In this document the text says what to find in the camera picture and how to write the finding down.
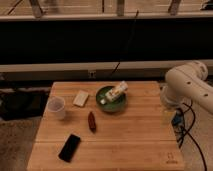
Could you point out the green round bowl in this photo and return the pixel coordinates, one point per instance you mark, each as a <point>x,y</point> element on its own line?
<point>110,107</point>

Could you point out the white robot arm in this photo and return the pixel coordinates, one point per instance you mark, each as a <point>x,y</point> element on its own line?
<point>187,81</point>

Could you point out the dark red oblong object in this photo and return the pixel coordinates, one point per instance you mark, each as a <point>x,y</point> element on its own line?
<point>91,122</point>

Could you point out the black phone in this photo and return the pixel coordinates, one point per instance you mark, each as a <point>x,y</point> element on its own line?
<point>69,148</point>

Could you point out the blue floor box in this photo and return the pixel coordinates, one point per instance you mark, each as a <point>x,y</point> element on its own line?
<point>178,124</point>

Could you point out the translucent plastic cup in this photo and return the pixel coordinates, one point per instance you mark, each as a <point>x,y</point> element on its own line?
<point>56,106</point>

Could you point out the white wall outlet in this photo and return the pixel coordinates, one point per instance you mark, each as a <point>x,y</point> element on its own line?
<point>92,74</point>

